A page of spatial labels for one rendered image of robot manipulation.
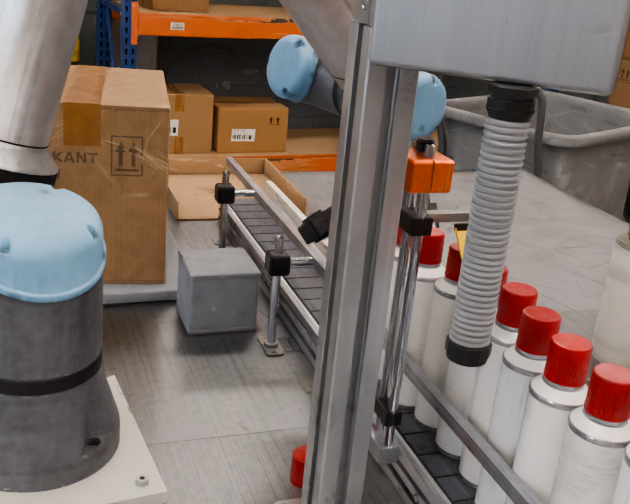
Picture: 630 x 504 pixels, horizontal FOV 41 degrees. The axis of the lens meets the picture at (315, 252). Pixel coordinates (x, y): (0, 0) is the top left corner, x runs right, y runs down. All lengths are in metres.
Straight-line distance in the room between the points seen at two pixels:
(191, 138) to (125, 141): 3.37
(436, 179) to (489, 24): 0.19
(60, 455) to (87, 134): 0.57
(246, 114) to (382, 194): 3.97
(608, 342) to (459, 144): 2.21
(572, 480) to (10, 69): 0.58
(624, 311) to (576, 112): 2.80
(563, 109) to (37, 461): 3.30
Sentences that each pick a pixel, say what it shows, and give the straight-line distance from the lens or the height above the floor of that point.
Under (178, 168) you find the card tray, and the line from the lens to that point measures 1.92.
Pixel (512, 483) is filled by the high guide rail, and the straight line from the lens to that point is 0.74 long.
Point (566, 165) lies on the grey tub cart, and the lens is 3.05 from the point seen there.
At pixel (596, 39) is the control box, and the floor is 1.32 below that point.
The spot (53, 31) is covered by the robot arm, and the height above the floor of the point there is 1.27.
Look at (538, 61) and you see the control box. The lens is 0.61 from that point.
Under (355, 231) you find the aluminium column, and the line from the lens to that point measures 0.70.
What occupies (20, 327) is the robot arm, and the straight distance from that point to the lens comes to 0.72.
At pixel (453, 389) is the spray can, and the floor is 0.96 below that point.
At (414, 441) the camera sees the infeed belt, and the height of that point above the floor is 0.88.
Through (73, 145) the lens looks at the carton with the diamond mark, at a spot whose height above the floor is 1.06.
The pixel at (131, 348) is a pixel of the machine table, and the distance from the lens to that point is 1.16.
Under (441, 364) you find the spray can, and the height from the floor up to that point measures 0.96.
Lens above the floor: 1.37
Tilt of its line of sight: 21 degrees down
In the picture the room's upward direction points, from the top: 6 degrees clockwise
